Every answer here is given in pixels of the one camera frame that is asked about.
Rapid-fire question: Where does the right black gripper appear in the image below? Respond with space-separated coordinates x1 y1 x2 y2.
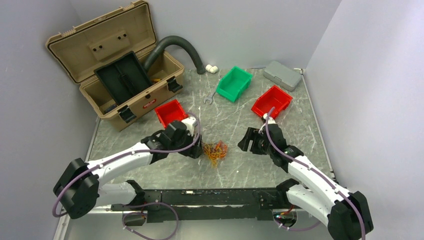
237 127 274 155

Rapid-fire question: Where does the orange cable bundle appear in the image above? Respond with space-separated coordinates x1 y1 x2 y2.
202 140 229 169

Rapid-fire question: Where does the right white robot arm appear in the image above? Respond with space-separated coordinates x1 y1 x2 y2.
237 123 374 240

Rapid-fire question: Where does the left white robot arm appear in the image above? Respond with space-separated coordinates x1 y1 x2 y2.
52 116 202 219

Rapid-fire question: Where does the left red plastic bin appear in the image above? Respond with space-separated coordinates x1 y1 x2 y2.
154 99 189 128

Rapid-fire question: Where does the red plastic bin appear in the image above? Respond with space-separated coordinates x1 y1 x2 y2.
251 85 293 119
154 99 189 128

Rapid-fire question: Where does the silver open-end wrench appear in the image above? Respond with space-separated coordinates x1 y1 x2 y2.
203 91 216 105

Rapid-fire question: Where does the right red plastic bin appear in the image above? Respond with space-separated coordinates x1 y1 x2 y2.
251 85 293 119

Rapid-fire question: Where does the green plastic bin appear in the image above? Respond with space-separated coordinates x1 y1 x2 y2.
216 66 253 103

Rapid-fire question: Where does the grey plastic case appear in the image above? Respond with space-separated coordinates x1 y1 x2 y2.
263 60 302 92

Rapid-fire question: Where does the white pipe fitting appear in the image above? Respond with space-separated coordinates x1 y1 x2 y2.
205 64 219 74

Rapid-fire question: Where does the black toolbox tray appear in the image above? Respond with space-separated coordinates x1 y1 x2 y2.
94 51 153 105

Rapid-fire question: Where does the tan plastic toolbox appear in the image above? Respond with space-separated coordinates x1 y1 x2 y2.
45 0 184 131

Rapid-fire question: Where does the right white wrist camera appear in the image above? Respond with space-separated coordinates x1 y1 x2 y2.
260 113 276 130

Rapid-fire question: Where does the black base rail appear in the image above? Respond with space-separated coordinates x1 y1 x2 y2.
111 187 293 223

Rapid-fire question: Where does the black corrugated hose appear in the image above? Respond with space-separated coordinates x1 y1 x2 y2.
142 35 207 75

